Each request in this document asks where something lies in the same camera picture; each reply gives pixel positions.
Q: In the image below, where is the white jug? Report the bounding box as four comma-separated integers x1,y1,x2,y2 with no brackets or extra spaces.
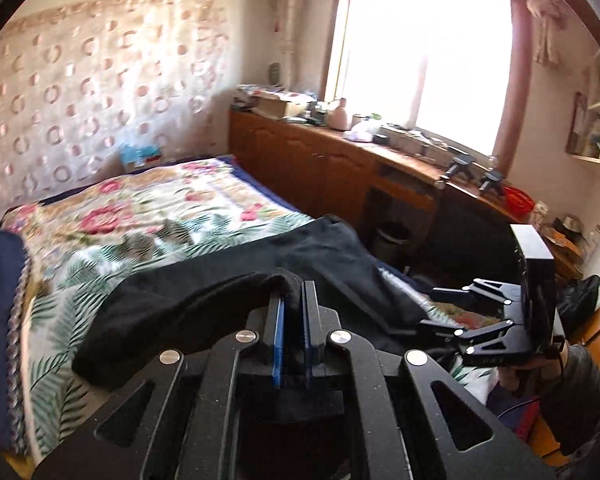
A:
326,97,352,131

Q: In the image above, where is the wooden cabinet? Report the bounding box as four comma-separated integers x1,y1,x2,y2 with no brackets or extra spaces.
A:
228,109,587,282

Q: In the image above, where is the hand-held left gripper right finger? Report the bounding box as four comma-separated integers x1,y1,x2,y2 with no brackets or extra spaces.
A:
300,280,556,480

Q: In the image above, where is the window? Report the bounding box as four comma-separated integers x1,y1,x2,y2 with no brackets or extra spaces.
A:
325,0,532,162

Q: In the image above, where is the floral printed blanket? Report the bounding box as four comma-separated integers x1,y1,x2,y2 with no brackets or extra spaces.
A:
0,157,498,461

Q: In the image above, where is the white wall shelf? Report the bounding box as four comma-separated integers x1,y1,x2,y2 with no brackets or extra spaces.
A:
566,50,600,183

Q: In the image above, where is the black bag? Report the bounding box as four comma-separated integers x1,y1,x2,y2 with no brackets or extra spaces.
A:
557,275,600,337

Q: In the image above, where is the spare black gripper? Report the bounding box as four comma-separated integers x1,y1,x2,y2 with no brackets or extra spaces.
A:
478,170,506,197
439,156,476,181

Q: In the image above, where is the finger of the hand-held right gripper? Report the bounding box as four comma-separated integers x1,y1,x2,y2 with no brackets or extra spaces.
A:
430,279,523,317
415,317,516,356

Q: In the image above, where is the cardboard box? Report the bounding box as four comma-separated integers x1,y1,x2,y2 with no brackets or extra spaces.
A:
257,95,311,120

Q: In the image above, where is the tied back curtain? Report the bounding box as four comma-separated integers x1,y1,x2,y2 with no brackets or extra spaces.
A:
526,0,569,68

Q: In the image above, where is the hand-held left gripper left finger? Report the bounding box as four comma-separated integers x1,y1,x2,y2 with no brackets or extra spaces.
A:
32,290,301,480

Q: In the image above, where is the metal pot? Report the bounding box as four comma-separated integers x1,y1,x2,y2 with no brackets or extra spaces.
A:
555,214,584,241

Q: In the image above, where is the circle patterned curtain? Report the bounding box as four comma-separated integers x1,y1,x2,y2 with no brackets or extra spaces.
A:
0,0,232,211

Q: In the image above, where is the dark trash bin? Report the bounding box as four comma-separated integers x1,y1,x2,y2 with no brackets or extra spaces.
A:
372,222,412,268

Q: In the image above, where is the red bowl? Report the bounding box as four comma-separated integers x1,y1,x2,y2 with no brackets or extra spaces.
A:
502,186,536,216

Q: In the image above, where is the black t-shirt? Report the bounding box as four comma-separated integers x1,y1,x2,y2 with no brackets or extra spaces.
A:
71,215,462,392

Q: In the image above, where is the dark blue blanket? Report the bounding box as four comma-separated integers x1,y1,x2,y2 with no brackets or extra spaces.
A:
0,230,32,453

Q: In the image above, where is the pile of papers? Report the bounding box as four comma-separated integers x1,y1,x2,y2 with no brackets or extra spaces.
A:
236,84,281,108

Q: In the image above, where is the white plastic bag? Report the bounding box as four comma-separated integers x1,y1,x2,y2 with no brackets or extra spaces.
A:
344,115,382,142

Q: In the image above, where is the blue tissue pack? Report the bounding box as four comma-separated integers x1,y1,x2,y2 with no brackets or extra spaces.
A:
120,143,162,171

